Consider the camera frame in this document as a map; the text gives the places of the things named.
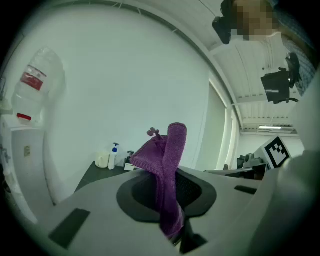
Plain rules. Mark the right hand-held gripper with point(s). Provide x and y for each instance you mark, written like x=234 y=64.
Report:
x=276 y=151

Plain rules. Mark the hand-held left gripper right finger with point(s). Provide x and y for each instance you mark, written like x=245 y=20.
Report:
x=225 y=200

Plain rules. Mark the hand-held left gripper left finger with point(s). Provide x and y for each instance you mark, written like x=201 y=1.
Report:
x=100 y=197

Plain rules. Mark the purple cloth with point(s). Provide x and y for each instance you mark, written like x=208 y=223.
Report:
x=172 y=150

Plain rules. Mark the white appliance box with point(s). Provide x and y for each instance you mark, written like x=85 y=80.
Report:
x=22 y=160

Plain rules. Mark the clear water bottle red label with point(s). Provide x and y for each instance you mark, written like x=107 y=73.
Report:
x=37 y=75

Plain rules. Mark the cream mug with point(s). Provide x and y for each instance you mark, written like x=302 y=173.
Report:
x=102 y=159

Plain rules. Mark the ceiling light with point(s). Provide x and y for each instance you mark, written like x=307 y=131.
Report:
x=270 y=127

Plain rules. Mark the black chest-mounted device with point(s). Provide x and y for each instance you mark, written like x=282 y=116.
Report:
x=276 y=86

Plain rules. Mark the person's checked shirt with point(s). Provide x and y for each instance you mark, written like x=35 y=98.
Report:
x=303 y=65

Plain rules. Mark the person's head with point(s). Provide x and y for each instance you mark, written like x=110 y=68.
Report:
x=252 y=17

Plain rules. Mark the black head-worn camera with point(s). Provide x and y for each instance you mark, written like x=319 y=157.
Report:
x=222 y=25

